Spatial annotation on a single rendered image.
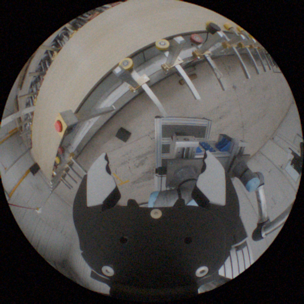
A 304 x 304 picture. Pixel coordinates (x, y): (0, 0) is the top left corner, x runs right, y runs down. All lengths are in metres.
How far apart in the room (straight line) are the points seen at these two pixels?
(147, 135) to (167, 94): 0.73
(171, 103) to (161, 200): 1.29
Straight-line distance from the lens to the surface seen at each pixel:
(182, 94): 1.50
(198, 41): 0.76
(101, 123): 0.87
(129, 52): 0.64
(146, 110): 1.44
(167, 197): 0.41
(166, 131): 1.28
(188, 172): 0.49
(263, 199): 0.89
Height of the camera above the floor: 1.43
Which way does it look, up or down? 61 degrees down
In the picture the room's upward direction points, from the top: 176 degrees counter-clockwise
